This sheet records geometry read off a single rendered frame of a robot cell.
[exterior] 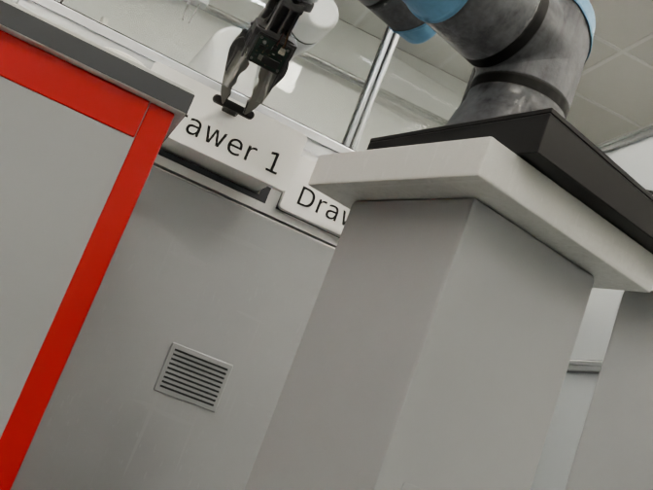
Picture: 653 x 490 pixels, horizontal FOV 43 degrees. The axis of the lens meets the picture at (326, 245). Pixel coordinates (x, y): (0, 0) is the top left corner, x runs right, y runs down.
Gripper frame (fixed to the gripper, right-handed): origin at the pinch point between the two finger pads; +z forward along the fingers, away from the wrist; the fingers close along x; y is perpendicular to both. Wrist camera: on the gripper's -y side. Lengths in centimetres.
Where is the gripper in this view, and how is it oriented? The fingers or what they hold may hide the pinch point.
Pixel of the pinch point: (237, 100)
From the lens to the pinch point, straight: 139.5
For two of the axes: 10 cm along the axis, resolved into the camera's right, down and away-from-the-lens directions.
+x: 8.7, 4.0, 2.9
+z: -4.8, 7.9, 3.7
